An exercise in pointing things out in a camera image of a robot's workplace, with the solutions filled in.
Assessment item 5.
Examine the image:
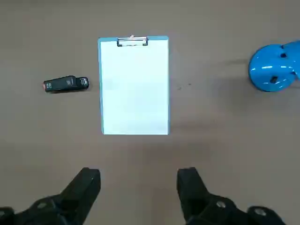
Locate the white paper sheet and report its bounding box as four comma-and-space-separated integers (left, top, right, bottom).
100, 40, 169, 135

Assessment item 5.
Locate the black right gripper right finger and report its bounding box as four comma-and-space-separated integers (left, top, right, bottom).
177, 166, 287, 225

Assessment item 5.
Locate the black stapler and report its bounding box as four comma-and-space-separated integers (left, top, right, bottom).
43, 75, 90, 94

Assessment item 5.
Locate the blue desk lamp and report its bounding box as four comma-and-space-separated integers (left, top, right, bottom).
248, 40, 300, 92

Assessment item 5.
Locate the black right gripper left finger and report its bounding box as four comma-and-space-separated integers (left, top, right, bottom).
0, 167, 102, 225

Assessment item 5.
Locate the blue clipboard with metal clip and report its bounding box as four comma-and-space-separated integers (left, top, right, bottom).
97, 35, 170, 136

